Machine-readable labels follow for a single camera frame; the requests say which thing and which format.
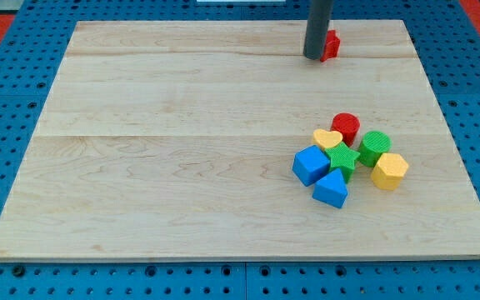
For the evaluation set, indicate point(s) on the blue cube block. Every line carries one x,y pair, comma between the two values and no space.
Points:
310,164

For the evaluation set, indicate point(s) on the light wooden board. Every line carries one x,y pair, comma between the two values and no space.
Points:
174,142

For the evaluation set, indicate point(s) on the yellow heart block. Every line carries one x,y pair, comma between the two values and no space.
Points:
326,139

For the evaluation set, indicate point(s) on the blue triangle block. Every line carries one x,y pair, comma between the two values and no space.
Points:
331,189

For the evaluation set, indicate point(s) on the green star block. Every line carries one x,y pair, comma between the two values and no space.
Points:
343,158

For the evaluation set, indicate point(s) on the red cylinder block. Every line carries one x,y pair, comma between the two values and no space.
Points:
348,125

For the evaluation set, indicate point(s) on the green cylinder block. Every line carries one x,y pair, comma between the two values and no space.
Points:
373,145

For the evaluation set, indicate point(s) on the red star block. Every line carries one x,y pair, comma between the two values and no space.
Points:
331,46

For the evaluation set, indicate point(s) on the yellow hexagon block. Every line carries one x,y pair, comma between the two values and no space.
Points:
389,171

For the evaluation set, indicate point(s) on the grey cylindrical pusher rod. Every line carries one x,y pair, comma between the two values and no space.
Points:
318,20

